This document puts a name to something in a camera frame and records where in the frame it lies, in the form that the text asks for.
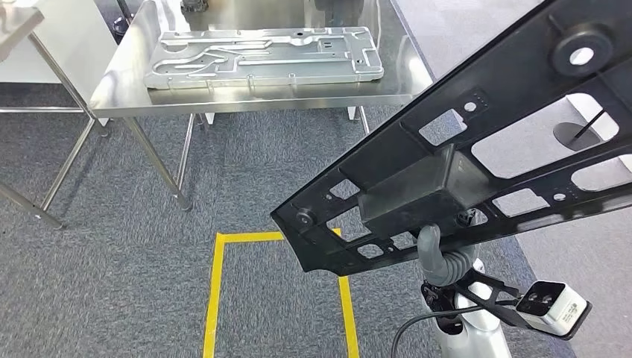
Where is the black plastic frame part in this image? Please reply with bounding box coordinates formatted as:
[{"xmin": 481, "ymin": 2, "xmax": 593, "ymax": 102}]
[{"xmin": 270, "ymin": 0, "xmax": 632, "ymax": 277}]

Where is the stainless steel workbench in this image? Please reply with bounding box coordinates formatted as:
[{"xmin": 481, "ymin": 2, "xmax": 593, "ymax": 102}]
[{"xmin": 39, "ymin": 0, "xmax": 435, "ymax": 213}]

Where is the aluminium fixture plate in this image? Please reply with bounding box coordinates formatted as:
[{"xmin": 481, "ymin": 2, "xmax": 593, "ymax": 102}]
[{"xmin": 143, "ymin": 25, "xmax": 385, "ymax": 91}]

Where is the steel stanchion with round base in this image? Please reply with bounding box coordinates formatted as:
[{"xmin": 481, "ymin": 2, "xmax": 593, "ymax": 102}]
[{"xmin": 110, "ymin": 0, "xmax": 132, "ymax": 38}]

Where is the black stanchion with round base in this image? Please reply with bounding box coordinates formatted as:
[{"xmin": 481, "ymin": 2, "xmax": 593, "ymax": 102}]
[{"xmin": 552, "ymin": 109, "xmax": 607, "ymax": 151}]

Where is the white partition panel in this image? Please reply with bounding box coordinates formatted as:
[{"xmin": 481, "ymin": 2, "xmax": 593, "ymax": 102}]
[{"xmin": 0, "ymin": 0, "xmax": 119, "ymax": 127}]

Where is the stainless steel table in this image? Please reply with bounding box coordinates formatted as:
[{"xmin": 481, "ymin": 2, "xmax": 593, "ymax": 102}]
[{"xmin": 0, "ymin": 4, "xmax": 112, "ymax": 230}]

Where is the black camera cable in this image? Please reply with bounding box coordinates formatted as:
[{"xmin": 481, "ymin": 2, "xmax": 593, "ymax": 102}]
[{"xmin": 391, "ymin": 301, "xmax": 519, "ymax": 358}]

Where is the black camera bracket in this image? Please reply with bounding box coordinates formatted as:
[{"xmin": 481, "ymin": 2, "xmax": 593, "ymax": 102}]
[{"xmin": 456, "ymin": 268, "xmax": 533, "ymax": 330}]

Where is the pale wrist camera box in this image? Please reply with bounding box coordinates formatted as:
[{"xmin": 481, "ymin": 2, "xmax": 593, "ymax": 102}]
[{"xmin": 516, "ymin": 280, "xmax": 593, "ymax": 341}]

